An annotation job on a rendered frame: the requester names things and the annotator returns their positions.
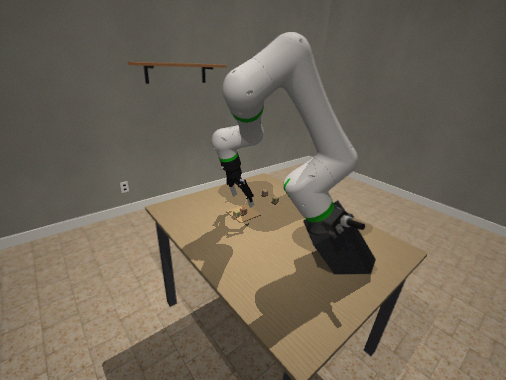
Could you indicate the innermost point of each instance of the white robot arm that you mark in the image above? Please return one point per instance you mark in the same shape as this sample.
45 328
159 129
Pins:
287 62

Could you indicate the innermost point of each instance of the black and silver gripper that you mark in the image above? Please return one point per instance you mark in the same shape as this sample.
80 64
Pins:
235 177

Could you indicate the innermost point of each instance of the tan flat mat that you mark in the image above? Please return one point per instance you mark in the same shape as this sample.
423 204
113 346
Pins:
251 213

